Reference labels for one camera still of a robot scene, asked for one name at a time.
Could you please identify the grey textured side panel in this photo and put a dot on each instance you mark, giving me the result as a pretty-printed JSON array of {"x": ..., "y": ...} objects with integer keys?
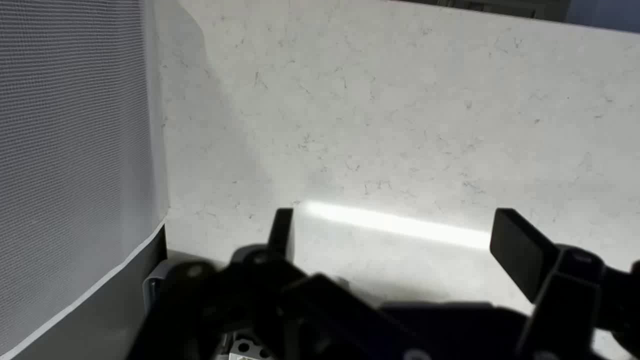
[{"x": 73, "y": 166}]

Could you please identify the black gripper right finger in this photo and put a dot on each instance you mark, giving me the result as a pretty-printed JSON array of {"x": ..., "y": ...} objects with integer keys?
[{"x": 526, "y": 256}]

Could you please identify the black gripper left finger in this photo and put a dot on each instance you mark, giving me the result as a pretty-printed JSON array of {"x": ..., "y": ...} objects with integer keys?
[{"x": 280, "y": 231}]

